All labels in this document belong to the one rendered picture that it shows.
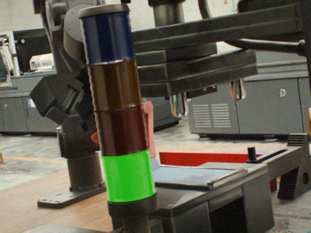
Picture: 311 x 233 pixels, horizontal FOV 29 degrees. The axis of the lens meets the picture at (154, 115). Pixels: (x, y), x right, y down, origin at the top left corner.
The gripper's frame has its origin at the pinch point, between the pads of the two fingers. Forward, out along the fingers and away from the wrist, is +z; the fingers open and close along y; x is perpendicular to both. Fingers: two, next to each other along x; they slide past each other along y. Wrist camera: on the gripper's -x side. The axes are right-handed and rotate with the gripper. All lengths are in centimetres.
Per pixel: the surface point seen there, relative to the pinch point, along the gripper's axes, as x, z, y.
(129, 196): -27.8, 8.5, 24.7
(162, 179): -2.4, 4.4, 3.6
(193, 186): -4.2, 7.7, 9.3
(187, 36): -5.3, -6.2, 20.9
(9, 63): 481, -370, -633
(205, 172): 1.7, 6.5, 7.0
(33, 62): 517, -360, -624
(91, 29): -28.1, -3.0, 30.1
